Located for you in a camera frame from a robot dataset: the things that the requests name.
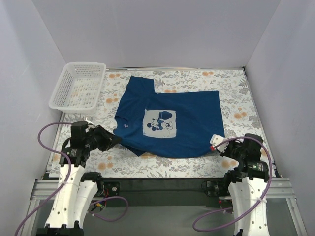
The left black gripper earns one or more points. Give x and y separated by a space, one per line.
103 138

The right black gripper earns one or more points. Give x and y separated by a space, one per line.
230 149

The blue printed t shirt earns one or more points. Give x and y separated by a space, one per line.
171 125

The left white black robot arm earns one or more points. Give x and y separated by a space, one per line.
76 187

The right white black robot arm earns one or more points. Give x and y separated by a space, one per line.
246 184

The floral patterned table mat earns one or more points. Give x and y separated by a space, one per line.
238 112

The white plastic mesh basket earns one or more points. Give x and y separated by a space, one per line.
78 87

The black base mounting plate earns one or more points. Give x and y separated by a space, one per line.
170 192

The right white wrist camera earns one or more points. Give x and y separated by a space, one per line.
218 143

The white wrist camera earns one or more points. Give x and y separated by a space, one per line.
218 143
89 126

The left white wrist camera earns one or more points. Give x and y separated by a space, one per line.
89 126

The aluminium frame rail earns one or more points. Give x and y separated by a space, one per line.
280 188

